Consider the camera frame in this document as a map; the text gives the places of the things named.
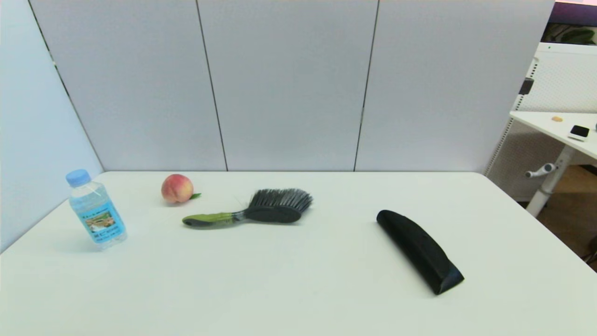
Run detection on clear soda water bottle blue label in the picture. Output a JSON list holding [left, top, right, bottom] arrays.
[[65, 169, 128, 251]]

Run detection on pink peach with green leaf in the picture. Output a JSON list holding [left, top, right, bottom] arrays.
[[161, 174, 202, 204]]

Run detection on black elongated wrist rest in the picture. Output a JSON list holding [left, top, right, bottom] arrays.
[[376, 210, 465, 295]]

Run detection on white side desk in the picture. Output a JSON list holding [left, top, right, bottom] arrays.
[[509, 111, 597, 218]]

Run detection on white pegboard panel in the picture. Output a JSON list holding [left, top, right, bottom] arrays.
[[484, 42, 597, 202]]

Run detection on dark green plant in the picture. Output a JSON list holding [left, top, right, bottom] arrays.
[[543, 22, 597, 45]]

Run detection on black brush with green handle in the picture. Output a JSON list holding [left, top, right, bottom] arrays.
[[182, 188, 313, 229]]

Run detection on grey desk crank handle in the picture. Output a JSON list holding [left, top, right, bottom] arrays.
[[525, 163, 558, 179]]

